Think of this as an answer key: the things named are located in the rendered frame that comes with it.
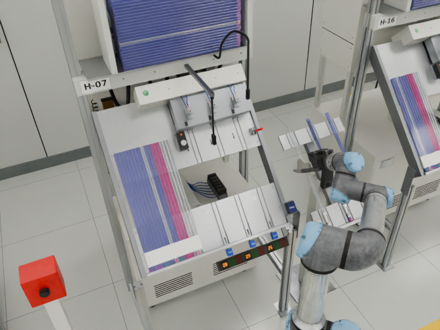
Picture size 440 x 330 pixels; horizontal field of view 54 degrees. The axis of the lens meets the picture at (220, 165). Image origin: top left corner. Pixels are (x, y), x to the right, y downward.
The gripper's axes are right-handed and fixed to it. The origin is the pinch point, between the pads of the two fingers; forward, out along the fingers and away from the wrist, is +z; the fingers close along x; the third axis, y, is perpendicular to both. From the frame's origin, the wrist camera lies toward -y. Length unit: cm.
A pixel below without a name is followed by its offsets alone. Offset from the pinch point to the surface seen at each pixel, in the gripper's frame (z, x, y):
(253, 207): 7.7, 27.1, -10.6
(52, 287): 19, 116, -15
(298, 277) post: 55, -8, -71
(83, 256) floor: 122, 102, -28
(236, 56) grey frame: 9, 15, 55
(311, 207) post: 19.5, -7.8, -23.9
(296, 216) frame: 6.3, 8.4, -21.1
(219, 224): 7.9, 44.7, -12.2
